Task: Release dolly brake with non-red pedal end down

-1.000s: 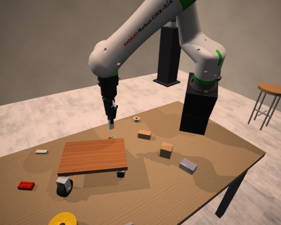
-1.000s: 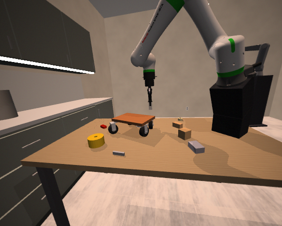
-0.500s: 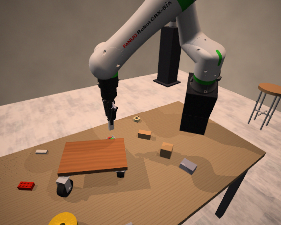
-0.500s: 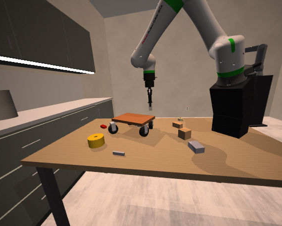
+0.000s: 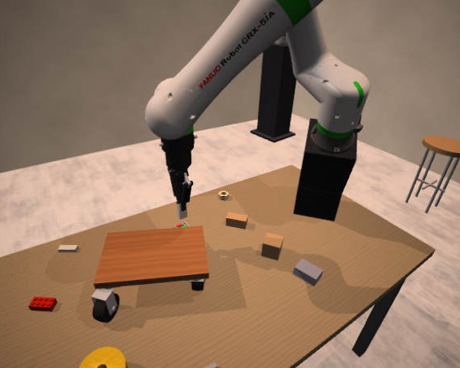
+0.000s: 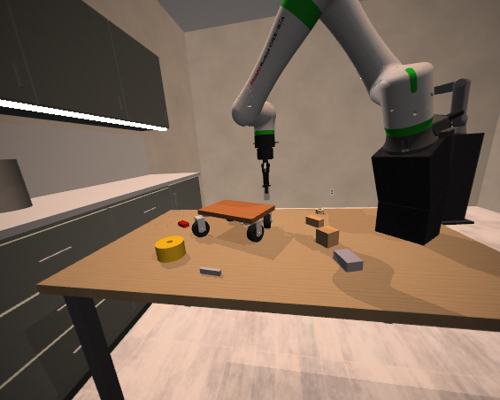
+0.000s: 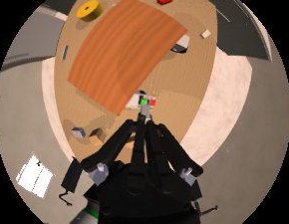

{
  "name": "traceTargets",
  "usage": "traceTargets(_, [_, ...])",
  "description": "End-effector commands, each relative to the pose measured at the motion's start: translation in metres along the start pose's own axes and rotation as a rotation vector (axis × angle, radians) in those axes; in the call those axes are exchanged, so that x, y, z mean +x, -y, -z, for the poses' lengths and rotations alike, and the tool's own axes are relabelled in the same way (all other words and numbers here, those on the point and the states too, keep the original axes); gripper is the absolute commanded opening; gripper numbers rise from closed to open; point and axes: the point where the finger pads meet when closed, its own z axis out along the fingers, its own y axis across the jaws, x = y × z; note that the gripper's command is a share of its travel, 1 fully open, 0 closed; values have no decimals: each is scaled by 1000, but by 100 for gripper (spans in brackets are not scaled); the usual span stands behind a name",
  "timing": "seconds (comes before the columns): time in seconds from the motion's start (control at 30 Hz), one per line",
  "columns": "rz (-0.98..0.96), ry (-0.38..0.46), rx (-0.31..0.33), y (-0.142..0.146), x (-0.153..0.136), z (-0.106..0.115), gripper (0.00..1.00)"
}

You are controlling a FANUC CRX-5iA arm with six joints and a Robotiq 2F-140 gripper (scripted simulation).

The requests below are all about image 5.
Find wooden dolly with casters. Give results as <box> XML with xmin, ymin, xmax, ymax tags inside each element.
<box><xmin>91</xmin><ymin>221</ymin><xmax>209</xmax><ymax>322</ymax></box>

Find yellow short cylinder with center hole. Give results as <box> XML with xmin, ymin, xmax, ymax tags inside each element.
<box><xmin>79</xmin><ymin>347</ymin><xmax>128</xmax><ymax>368</ymax></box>

